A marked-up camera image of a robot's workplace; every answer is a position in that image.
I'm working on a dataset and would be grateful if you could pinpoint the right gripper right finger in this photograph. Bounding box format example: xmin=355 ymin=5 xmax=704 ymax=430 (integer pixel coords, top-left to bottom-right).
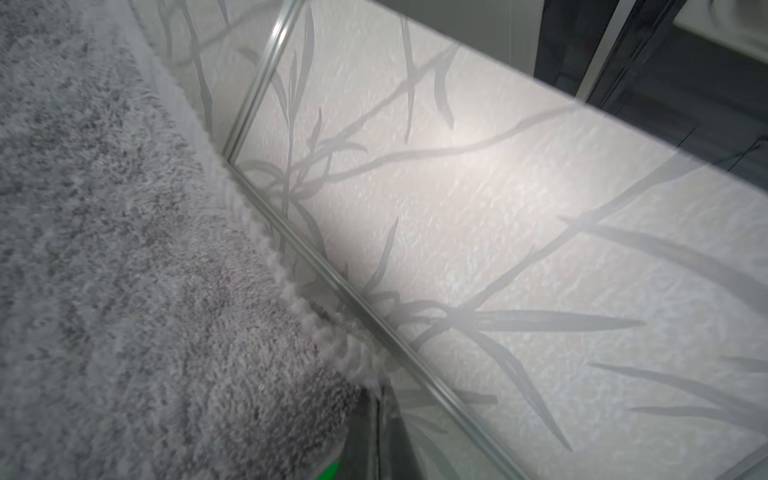
xmin=379 ymin=386 xmax=425 ymax=480

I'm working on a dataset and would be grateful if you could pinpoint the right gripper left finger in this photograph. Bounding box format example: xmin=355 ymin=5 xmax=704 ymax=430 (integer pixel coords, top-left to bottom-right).
xmin=326 ymin=390 xmax=379 ymax=480

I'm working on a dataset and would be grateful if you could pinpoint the grey terry towel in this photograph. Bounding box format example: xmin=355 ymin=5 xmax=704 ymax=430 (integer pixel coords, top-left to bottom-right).
xmin=1 ymin=1 xmax=359 ymax=479

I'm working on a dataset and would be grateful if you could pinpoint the green plastic basket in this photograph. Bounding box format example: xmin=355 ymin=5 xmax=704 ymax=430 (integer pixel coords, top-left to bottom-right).
xmin=315 ymin=459 xmax=340 ymax=480

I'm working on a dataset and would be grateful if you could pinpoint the aluminium frame crossbar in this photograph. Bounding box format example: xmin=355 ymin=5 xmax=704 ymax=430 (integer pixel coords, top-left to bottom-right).
xmin=224 ymin=1 xmax=535 ymax=479

